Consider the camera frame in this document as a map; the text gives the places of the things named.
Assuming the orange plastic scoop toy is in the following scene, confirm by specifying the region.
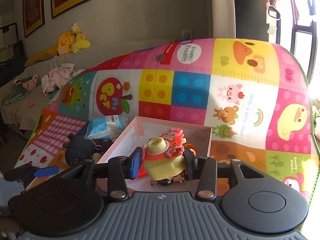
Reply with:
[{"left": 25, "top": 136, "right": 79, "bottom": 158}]
[{"left": 184, "top": 143, "right": 197, "bottom": 156}]

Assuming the black plush bear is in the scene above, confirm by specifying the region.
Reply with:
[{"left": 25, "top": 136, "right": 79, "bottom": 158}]
[{"left": 63, "top": 133, "right": 101, "bottom": 166}]

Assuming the blue wet wipes pack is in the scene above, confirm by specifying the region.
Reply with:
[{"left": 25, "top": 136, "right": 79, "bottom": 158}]
[{"left": 85, "top": 115, "right": 128, "bottom": 140}]

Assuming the pink cardboard box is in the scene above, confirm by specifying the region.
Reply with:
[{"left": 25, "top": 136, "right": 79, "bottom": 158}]
[{"left": 99, "top": 116, "right": 212, "bottom": 194}]

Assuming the grey sofa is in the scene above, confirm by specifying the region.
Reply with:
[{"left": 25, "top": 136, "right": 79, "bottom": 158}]
[{"left": 1, "top": 38, "right": 170, "bottom": 139}]

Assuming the colourful cartoon play mat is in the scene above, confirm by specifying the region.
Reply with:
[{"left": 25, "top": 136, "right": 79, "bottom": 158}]
[{"left": 17, "top": 38, "right": 319, "bottom": 199}]

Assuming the white pink crumpled cloth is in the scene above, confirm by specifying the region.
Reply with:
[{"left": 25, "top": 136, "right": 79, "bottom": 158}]
[{"left": 41, "top": 63, "right": 78, "bottom": 95}]

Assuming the yellow duck plush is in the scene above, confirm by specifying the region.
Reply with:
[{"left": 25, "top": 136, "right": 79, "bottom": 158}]
[{"left": 71, "top": 23, "right": 91, "bottom": 54}]

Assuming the yellow tiger plush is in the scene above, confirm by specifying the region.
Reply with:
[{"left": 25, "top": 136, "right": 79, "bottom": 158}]
[{"left": 24, "top": 31, "right": 75, "bottom": 67}]

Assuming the red gold framed picture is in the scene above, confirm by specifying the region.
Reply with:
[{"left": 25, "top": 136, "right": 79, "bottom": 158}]
[{"left": 22, "top": 0, "right": 45, "bottom": 37}]

